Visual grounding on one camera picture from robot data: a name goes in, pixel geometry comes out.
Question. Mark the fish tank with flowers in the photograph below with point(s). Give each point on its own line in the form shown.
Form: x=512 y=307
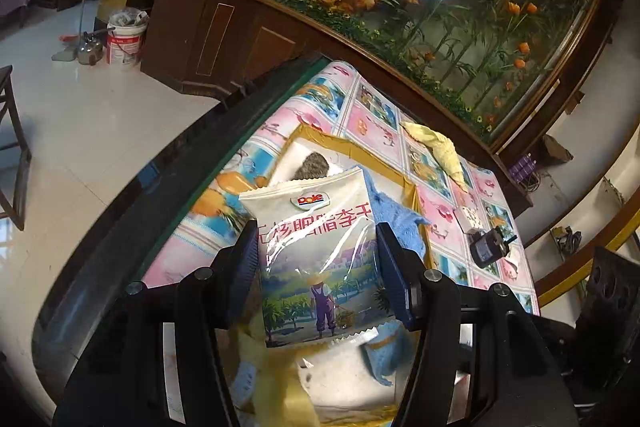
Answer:
x=425 y=7

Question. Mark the white packet with recycling marks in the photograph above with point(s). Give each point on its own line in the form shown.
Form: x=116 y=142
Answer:
x=471 y=218

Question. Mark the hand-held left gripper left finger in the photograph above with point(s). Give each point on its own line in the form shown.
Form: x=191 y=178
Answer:
x=247 y=257

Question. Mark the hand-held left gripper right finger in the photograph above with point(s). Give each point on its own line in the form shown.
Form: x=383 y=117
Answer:
x=392 y=272

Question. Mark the printed plastic tablecloth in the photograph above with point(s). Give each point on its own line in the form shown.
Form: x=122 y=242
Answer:
x=365 y=124

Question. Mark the white plastic bucket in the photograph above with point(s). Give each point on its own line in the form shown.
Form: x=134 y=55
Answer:
x=125 y=42

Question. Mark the black electric motor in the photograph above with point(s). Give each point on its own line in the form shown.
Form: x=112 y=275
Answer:
x=487 y=249

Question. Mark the purple spray can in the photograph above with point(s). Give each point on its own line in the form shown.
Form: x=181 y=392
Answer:
x=517 y=168
x=529 y=167

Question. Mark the wooden chair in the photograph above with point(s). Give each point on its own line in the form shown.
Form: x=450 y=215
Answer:
x=12 y=147

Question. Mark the dark wooden cabinet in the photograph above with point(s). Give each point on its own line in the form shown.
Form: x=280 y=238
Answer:
x=200 y=32

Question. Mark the white ribbed packet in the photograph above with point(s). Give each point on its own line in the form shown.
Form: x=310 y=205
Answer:
x=300 y=152

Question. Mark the mop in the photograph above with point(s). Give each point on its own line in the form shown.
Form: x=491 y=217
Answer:
x=64 y=54

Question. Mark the metal kettle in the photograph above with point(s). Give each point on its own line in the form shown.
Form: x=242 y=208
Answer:
x=90 y=52

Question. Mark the white snack packet farm picture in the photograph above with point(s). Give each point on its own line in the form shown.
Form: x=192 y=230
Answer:
x=310 y=237

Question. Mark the blue towel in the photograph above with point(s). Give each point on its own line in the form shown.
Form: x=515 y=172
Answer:
x=400 y=217
x=385 y=352

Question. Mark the yellow towel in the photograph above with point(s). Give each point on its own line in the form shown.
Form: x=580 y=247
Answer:
x=440 y=147
x=270 y=387

